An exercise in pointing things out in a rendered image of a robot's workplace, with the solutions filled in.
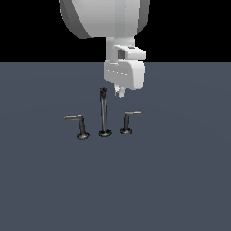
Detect long-lever dark faucet handle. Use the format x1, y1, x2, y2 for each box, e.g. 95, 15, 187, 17
63, 114, 91, 141

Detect dark metal faucet spout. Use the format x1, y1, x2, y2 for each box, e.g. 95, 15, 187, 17
98, 87, 113, 138

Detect short-lever dark faucet handle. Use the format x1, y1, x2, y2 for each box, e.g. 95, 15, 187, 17
119, 110, 143, 135

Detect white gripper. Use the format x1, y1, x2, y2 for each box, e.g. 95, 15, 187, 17
103, 59, 146, 99

